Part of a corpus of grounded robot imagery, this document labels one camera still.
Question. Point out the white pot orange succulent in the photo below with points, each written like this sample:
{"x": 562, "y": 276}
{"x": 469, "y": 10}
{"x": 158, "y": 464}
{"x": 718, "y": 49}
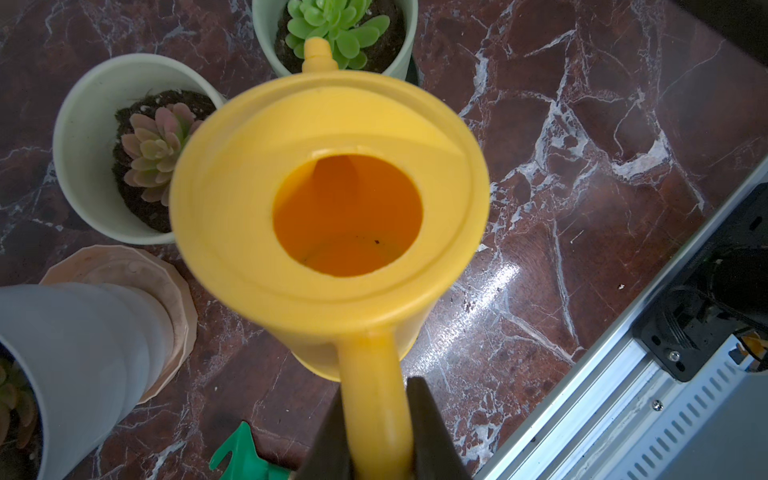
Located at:
{"x": 90, "y": 353}

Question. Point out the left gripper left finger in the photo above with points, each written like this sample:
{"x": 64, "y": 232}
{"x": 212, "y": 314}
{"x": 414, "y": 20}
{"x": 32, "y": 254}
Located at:
{"x": 329, "y": 458}

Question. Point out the dark green saucer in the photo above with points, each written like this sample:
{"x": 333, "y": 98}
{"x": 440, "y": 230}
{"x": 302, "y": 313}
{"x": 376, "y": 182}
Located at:
{"x": 413, "y": 75}

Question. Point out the pink saucer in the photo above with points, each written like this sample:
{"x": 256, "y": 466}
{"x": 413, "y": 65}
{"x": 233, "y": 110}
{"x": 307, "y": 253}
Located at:
{"x": 138, "y": 269}

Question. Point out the green pot green succulent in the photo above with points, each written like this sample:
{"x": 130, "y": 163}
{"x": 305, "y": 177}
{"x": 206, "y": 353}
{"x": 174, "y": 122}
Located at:
{"x": 364, "y": 35}

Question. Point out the green toy rake wooden handle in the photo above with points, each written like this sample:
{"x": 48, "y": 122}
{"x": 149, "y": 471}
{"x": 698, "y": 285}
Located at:
{"x": 244, "y": 461}

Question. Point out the cream pot pink succulent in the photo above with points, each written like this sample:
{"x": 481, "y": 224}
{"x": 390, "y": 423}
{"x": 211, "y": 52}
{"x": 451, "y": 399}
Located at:
{"x": 86, "y": 131}

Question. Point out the yellow plastic watering can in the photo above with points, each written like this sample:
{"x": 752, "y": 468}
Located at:
{"x": 334, "y": 208}

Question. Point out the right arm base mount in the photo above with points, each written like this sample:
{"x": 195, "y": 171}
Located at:
{"x": 720, "y": 292}

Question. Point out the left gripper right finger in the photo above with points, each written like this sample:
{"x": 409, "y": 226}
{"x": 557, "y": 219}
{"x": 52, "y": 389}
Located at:
{"x": 435, "y": 456}

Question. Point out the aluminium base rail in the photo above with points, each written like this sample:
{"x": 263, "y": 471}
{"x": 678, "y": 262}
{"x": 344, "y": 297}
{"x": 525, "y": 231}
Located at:
{"x": 620, "y": 415}

